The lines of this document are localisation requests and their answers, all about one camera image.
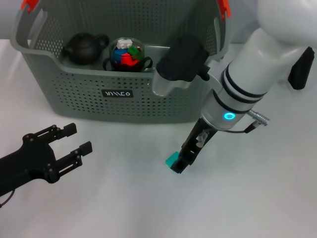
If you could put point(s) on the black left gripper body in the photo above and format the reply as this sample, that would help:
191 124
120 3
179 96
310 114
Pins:
29 161

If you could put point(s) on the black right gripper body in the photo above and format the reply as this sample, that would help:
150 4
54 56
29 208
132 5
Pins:
198 141

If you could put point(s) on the orange-red sloped brick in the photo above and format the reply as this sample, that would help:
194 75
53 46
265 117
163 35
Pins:
127 60

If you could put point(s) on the glass teacup black holder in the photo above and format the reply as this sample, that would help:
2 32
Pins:
111 48
149 70
149 59

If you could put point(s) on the teal square plate brick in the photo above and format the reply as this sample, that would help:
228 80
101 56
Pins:
171 160

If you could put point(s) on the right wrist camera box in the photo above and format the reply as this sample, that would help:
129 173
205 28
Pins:
180 62

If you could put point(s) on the white brick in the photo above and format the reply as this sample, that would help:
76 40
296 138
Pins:
123 44

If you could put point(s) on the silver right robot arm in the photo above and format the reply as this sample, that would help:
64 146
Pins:
260 62

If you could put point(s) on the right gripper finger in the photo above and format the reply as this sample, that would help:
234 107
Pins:
182 155
181 166

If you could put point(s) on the grey perforated storage bin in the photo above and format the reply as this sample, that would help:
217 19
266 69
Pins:
99 104

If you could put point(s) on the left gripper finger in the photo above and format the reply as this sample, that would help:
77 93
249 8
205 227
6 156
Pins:
70 129
86 147

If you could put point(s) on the blue square brick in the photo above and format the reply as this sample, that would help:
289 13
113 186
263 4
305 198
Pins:
119 54

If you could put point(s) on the dark clay teapot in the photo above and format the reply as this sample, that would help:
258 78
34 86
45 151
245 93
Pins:
83 49

